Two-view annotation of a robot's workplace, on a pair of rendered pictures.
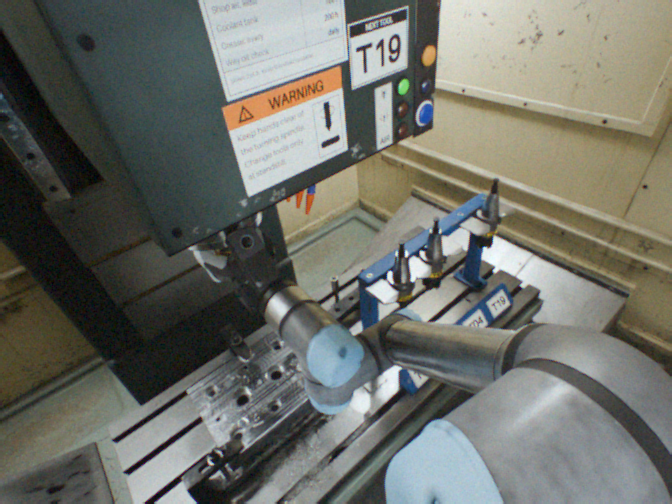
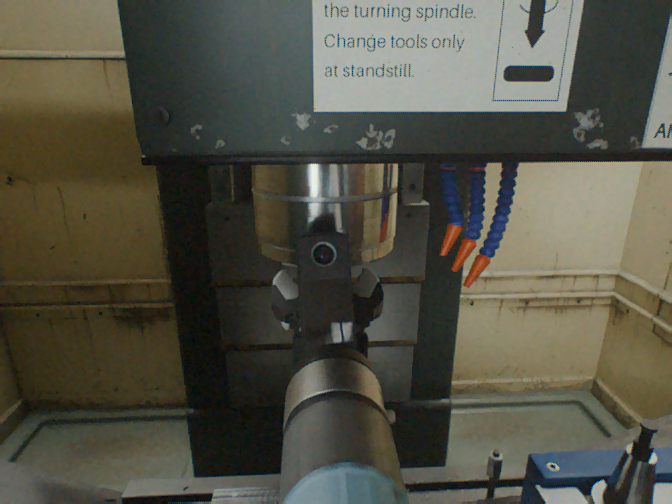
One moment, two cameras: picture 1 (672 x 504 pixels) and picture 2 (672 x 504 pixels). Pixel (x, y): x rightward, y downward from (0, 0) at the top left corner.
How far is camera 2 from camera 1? 0.30 m
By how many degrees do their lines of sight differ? 34
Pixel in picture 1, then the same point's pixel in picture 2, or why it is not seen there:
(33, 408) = (127, 424)
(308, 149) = (471, 68)
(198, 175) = (229, 20)
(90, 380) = (181, 427)
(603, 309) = not seen: outside the picture
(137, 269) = (259, 313)
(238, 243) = (309, 249)
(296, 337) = (293, 453)
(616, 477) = not seen: outside the picture
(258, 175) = (346, 75)
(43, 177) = (219, 174)
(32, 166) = not seen: hidden behind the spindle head
